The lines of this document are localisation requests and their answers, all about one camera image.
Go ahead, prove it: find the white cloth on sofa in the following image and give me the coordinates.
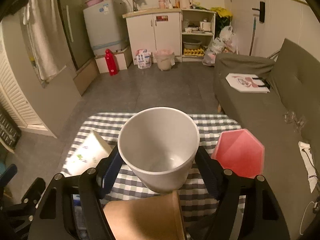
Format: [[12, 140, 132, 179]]
[[298, 141, 319, 193]]

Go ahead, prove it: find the white printed bag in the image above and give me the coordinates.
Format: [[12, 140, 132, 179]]
[[136, 49, 152, 69]]

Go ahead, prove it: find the hanging white towel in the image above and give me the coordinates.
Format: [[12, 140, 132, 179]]
[[23, 0, 65, 82]]

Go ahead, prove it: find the white charging cable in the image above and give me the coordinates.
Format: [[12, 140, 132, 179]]
[[299, 199, 318, 235]]

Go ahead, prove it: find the grey white checkered tablecloth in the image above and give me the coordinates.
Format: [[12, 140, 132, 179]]
[[60, 112, 247, 223]]

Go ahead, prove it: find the crumpled clear plastic wrap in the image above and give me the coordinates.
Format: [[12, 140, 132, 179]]
[[284, 111, 307, 133]]

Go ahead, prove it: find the yellow egg tray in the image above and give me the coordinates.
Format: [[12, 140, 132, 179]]
[[183, 48, 204, 57]]

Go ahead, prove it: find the white cardboard box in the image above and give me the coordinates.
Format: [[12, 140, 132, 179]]
[[95, 46, 133, 74]]

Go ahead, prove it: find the white trash bin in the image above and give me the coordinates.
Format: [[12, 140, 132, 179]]
[[153, 49, 175, 71]]

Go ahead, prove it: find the pink plastic basin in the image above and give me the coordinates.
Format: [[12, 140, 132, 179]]
[[85, 0, 104, 7]]

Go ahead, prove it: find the open white shelf unit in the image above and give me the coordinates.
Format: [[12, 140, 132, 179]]
[[181, 9, 216, 62]]

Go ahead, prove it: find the white ceramic cup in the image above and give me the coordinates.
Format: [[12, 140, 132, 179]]
[[117, 107, 200, 193]]

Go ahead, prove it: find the brown paper cup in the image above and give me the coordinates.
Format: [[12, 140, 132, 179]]
[[103, 191, 187, 239]]

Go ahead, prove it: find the white patterned paper cup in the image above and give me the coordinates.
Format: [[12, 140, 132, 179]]
[[62, 130, 112, 177]]

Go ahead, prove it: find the olive green sofa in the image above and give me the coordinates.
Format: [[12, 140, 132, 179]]
[[213, 39, 319, 239]]

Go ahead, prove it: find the white kitchen cabinet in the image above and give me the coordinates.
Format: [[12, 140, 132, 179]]
[[123, 8, 182, 64]]

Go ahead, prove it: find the red thermos bottle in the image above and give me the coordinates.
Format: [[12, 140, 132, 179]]
[[105, 49, 118, 76]]

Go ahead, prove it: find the black door handle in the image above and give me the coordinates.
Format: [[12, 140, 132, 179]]
[[252, 1, 266, 23]]

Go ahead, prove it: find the pink kettle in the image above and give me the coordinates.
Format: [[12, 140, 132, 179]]
[[180, 0, 193, 9]]

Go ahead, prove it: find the white plastic bag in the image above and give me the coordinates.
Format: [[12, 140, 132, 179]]
[[219, 25, 234, 42]]

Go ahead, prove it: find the pink hexagonal plastic cup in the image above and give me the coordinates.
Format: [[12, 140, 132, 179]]
[[211, 129, 265, 178]]

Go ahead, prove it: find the white washing machine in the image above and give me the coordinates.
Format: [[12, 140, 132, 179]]
[[83, 0, 129, 57]]

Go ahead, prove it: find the grey basin on shelf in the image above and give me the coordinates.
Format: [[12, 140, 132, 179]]
[[183, 39, 202, 49]]

